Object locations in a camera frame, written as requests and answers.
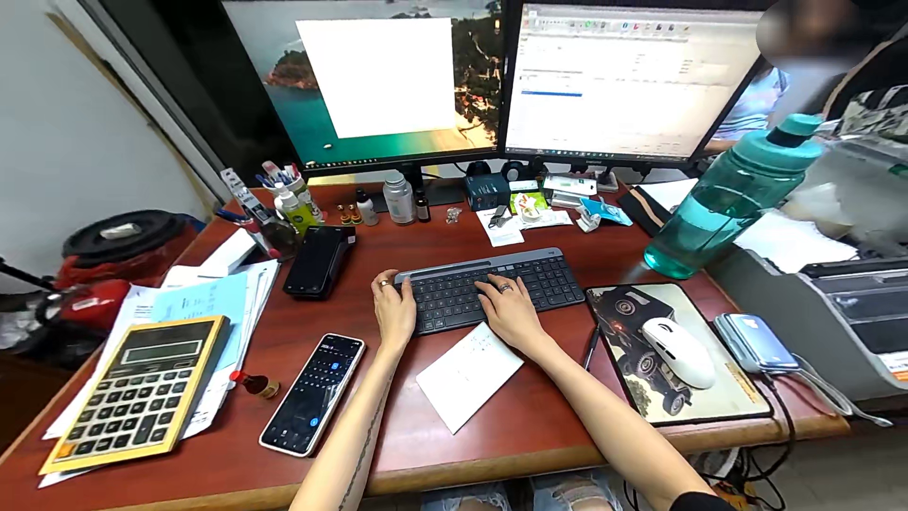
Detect white cable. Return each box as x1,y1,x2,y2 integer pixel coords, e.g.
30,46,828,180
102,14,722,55
784,354,894,428

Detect grey printer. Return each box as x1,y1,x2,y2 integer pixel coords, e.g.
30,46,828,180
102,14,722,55
704,131,908,402

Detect yellow calculator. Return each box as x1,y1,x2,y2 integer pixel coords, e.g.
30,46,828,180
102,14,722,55
39,315,232,476

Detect small white paper slip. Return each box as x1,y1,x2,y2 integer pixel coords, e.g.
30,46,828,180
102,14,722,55
476,206,526,248

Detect person's right hand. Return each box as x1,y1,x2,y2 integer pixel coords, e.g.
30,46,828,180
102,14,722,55
474,274,550,359

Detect person's right forearm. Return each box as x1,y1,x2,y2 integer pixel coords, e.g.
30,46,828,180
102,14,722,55
528,334,717,511

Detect white paper with handwriting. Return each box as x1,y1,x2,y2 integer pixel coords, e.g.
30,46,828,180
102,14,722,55
416,321,525,436

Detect person's left forearm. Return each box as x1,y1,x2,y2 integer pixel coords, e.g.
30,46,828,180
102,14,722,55
288,344,407,511

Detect pen holder with pens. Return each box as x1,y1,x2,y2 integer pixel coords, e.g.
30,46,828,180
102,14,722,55
255,160,326,228

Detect white bottle with black cap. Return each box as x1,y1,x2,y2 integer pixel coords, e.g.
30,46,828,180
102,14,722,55
355,187,380,227

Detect green white packet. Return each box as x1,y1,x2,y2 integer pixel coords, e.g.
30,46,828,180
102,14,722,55
509,192,551,225

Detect white computer mouse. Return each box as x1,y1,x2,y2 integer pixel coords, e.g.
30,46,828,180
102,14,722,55
641,317,716,390

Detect teal water bottle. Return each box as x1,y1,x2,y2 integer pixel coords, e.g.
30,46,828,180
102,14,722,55
643,113,825,281

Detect red bag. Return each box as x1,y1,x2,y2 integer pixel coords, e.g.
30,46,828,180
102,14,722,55
53,213,207,332

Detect stack of white papers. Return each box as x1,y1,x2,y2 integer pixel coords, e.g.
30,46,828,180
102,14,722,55
38,259,282,490

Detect white smartphone with dark screen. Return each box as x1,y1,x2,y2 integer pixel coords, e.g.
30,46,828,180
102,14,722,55
258,334,366,458

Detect person's left hand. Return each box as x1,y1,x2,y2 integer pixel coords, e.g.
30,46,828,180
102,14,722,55
371,269,418,352

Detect black patterned bag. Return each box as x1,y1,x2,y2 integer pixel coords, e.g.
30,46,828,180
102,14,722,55
823,39,908,139

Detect brown wooden desk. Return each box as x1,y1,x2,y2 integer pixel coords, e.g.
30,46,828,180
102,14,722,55
0,167,851,511

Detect monitor with beach picture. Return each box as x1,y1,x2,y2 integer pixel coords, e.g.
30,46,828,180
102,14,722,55
221,0,524,178

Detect black card payment terminal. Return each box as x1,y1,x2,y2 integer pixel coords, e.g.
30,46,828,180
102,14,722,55
282,226,357,301

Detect mouse pad with car print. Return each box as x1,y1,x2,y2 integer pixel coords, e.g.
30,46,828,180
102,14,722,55
585,282,775,428

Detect blue white packet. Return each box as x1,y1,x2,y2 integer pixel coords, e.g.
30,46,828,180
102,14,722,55
579,197,634,228

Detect small bottle with red cap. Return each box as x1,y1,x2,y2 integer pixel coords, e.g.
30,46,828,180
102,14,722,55
229,370,282,400

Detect black grey keyboard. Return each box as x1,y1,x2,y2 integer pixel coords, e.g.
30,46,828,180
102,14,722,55
394,247,587,337

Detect clear jar with white lid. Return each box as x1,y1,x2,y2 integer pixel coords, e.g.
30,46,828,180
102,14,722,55
383,170,417,227

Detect monitor with white window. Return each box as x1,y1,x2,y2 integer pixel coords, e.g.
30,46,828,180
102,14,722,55
498,0,781,170

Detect person's legs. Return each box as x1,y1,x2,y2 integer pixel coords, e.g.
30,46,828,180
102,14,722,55
420,468,625,511

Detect light blue paper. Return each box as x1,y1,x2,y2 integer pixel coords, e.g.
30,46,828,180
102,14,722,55
151,270,249,372

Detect green bottle with white cap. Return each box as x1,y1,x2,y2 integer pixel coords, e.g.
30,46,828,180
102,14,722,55
273,182,317,237

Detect dark blue box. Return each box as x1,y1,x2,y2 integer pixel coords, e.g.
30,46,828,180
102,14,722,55
464,173,512,212

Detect black notebook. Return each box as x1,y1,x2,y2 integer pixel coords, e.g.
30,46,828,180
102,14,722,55
617,185,675,238

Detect light blue power bank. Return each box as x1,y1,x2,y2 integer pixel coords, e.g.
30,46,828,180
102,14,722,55
714,313,800,376

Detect white folded paper box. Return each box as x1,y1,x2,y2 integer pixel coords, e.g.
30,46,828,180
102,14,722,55
200,227,258,279

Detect dark glass jar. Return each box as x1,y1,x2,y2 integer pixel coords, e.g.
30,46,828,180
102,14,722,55
258,216,305,261

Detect white silver box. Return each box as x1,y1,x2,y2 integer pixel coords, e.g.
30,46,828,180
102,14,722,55
542,175,598,208

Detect black cables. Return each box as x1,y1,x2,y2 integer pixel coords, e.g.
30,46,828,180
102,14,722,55
698,372,799,511

